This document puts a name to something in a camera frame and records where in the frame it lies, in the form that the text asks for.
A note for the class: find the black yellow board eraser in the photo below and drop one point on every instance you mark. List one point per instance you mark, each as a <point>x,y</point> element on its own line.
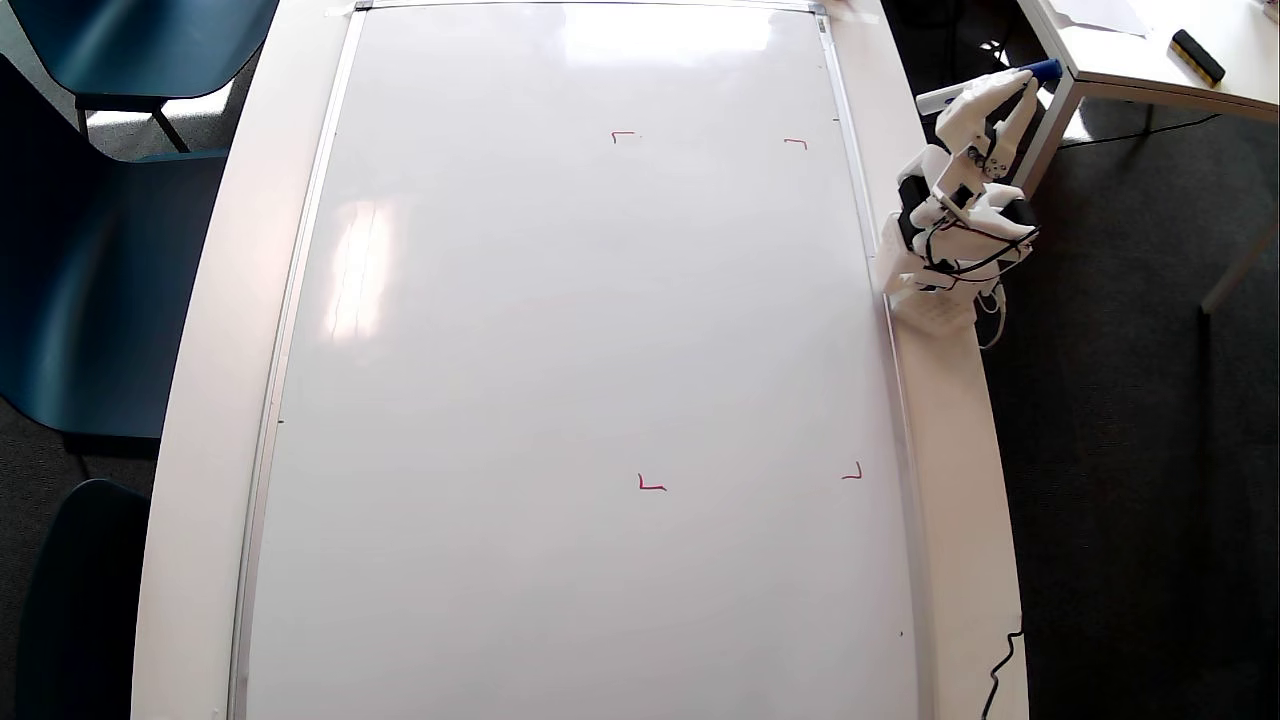
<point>1197,56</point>

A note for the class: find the large white whiteboard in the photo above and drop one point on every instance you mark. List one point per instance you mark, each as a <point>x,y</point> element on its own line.
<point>500,400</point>

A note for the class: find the blue marker pen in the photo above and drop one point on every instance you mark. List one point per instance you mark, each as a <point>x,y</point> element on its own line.
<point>1045,70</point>

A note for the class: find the white side table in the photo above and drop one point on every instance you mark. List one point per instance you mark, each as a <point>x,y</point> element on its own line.
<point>1200,70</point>

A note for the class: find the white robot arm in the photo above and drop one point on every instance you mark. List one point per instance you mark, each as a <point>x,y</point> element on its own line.
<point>965,225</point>

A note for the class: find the white paper sheet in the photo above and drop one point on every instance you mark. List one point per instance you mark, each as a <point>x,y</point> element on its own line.
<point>1100,15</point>

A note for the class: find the dark blue chair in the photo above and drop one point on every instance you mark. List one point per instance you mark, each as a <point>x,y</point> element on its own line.
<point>85,600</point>
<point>140,45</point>
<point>100,280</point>

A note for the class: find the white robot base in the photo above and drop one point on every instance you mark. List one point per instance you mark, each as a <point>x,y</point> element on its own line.
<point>935,310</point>

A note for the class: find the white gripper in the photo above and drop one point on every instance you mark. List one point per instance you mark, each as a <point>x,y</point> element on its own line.
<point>975,122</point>

